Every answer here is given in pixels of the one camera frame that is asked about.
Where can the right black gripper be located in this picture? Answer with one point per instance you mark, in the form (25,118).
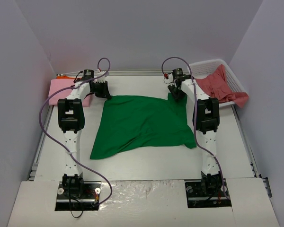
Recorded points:
(176,90)

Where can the folded orange t shirt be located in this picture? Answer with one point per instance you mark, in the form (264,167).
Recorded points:
(64,76)

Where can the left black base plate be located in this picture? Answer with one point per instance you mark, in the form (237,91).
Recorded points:
(84,199)

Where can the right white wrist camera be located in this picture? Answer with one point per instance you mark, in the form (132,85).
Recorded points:
(168,78)

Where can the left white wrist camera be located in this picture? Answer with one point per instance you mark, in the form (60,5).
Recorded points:
(101,74)

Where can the white plastic basket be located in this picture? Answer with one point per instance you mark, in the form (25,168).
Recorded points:
(202,69)

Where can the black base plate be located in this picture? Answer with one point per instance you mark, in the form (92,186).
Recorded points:
(197,197)
(84,199)

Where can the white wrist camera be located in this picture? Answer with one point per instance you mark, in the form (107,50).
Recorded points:
(168,78)
(101,74)

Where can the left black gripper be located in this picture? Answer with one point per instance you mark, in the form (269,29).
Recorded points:
(101,89)

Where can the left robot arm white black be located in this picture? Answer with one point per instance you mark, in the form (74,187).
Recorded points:
(71,121)

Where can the green t shirt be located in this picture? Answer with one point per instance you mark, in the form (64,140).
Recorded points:
(130,122)

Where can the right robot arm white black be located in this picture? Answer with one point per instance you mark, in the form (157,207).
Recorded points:
(206,119)

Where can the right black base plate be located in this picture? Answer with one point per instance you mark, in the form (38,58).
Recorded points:
(197,197)

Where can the folded pink t shirt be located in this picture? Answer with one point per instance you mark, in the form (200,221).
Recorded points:
(58,84)

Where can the red t shirt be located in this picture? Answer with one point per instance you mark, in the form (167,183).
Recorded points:
(215,85)

